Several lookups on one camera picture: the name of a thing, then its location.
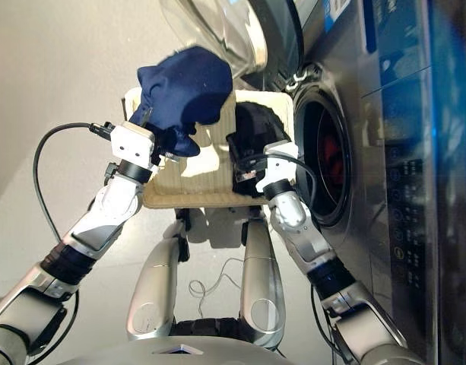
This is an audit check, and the silver robot leg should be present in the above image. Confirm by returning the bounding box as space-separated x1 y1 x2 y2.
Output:
237 217 287 350
125 219 191 340

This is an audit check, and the black garment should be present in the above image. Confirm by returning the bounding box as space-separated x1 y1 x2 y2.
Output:
226 101 291 199

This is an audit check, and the thin grey floor cable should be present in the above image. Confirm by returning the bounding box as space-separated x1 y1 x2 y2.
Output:
188 257 246 317

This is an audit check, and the pale woven basket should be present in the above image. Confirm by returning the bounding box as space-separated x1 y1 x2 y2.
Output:
121 87 295 211

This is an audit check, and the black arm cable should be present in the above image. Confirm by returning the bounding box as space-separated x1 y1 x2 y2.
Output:
26 121 116 357
264 148 352 365

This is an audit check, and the navy blue garment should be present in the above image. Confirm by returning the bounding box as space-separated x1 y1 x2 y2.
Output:
136 45 234 158

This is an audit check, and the orange garment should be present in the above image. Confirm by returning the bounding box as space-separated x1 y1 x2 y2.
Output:
321 130 348 186

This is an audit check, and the grey washing machine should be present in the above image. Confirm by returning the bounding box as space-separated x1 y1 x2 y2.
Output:
251 0 466 365

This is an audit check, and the silver robot torso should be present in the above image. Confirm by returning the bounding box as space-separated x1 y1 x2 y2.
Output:
59 316 294 365

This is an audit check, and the round glass washing machine door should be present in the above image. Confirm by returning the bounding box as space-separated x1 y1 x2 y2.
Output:
157 0 306 84

